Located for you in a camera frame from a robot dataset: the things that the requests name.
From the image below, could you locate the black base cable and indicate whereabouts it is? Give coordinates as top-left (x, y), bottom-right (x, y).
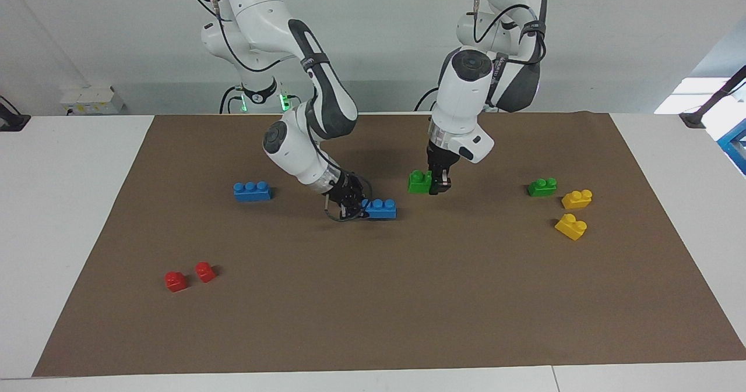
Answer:
top-left (414, 87), bottom-right (439, 112)
top-left (219, 86), bottom-right (243, 115)

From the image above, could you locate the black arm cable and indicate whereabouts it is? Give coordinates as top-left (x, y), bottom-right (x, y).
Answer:
top-left (469, 0), bottom-right (548, 66)
top-left (186, 0), bottom-right (374, 224)

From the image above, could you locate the black camera stand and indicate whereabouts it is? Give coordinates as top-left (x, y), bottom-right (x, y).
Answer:
top-left (679, 65), bottom-right (746, 129)

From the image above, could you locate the green two-stud toy brick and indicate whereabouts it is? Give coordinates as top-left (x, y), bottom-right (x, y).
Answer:
top-left (408, 170), bottom-right (433, 195)
top-left (527, 177), bottom-right (558, 198)

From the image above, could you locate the blue three-stud toy brick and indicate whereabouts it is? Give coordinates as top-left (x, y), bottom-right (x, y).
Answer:
top-left (233, 181), bottom-right (273, 202)
top-left (363, 199), bottom-right (397, 220)

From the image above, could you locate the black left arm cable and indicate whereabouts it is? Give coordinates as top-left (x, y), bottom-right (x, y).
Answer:
top-left (469, 0), bottom-right (548, 66)

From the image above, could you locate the white wall box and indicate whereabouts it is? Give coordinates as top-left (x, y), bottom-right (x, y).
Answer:
top-left (59, 86), bottom-right (126, 115)

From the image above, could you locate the brown paper table mat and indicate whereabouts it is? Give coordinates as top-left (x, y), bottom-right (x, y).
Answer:
top-left (32, 111), bottom-right (746, 377)

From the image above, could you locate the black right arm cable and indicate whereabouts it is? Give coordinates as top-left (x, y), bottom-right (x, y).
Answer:
top-left (186, 0), bottom-right (374, 224)

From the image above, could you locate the black table clamp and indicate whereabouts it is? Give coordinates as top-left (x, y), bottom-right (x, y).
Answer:
top-left (0, 96), bottom-right (31, 132)

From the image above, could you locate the blue crate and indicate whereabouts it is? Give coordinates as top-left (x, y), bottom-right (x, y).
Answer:
top-left (716, 118), bottom-right (746, 175)

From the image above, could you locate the black right base cable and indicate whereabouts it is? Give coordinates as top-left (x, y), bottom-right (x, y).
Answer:
top-left (219, 86), bottom-right (243, 115)

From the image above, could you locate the yellow two-stud toy brick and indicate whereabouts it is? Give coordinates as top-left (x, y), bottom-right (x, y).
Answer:
top-left (554, 213), bottom-right (588, 241)
top-left (561, 189), bottom-right (593, 210)

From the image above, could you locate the black left base cable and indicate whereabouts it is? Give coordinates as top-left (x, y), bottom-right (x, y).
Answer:
top-left (414, 87), bottom-right (439, 112)

